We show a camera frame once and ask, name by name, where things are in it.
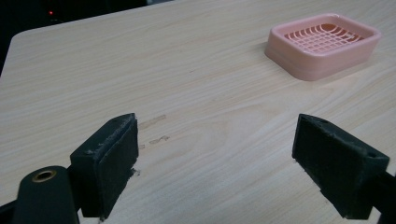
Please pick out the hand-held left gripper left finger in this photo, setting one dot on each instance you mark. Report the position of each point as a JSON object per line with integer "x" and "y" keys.
{"x": 106, "y": 168}

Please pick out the pink soap dish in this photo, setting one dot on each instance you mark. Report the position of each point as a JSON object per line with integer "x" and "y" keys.
{"x": 314, "y": 63}

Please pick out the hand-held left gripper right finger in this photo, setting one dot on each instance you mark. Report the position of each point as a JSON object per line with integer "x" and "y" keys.
{"x": 337, "y": 168}

